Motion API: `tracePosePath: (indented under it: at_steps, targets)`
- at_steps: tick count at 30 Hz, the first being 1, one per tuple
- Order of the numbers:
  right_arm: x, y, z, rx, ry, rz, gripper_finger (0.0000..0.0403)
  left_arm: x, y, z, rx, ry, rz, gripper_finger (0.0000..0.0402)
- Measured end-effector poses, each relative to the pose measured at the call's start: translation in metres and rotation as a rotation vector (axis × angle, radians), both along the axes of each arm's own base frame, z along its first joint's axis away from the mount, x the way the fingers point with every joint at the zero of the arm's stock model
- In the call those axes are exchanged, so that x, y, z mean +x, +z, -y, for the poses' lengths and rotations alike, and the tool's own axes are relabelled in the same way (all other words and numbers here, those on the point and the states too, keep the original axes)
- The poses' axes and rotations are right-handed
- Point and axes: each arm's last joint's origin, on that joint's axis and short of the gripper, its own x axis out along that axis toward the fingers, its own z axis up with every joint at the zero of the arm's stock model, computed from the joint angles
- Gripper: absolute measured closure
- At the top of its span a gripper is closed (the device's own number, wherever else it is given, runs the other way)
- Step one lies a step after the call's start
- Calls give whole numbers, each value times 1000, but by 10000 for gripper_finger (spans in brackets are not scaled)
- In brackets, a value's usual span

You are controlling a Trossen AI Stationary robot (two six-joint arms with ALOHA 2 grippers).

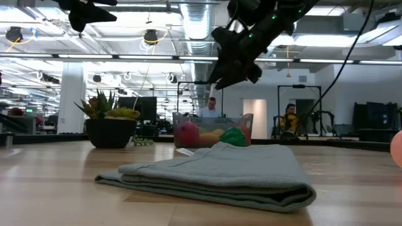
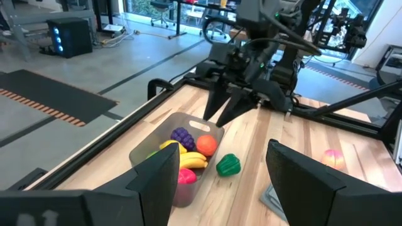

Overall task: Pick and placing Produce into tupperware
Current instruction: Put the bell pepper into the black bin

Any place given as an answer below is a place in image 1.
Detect black overhead light bar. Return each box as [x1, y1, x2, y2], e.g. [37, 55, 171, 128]
[0, 53, 402, 66]

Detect person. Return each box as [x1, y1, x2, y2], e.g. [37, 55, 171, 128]
[278, 103, 299, 134]
[197, 96, 222, 118]

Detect black hanging camera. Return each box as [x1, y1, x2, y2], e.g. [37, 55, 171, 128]
[5, 26, 24, 43]
[143, 28, 160, 46]

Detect red toy pepper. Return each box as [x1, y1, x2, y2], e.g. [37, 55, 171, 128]
[174, 121, 200, 148]

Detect dark green toy pepper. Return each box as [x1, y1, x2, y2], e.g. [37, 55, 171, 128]
[219, 126, 247, 148]

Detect folded grey cloth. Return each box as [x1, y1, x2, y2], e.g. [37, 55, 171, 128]
[94, 141, 317, 214]

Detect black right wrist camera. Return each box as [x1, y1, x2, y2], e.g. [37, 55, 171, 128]
[212, 26, 242, 48]

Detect small silver cylinder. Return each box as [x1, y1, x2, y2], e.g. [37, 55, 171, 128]
[3, 131, 16, 147]

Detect black background monitor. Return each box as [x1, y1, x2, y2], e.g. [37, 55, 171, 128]
[117, 96, 158, 122]

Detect yellow toy banana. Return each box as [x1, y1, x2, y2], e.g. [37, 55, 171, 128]
[197, 131, 222, 148]

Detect pink toy peach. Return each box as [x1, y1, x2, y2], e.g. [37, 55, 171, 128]
[390, 130, 402, 169]

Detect black background rig frame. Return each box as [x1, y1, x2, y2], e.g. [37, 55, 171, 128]
[277, 83, 323, 132]
[177, 80, 224, 119]

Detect black aluminium table frame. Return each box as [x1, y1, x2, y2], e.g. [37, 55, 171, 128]
[0, 132, 402, 153]

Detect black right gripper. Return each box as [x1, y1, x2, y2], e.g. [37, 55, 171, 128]
[207, 18, 285, 91]

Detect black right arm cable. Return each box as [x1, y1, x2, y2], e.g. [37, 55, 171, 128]
[293, 0, 375, 134]

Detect white building pillar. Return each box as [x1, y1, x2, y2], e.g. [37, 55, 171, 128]
[57, 61, 88, 135]

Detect clear grey tupperware container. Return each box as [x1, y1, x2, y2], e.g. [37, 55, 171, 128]
[171, 112, 254, 149]

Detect potted succulent plant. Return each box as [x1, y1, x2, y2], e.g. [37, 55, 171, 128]
[74, 89, 155, 149]

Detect black background cabinets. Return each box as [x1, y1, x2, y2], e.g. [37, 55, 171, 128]
[352, 101, 402, 141]

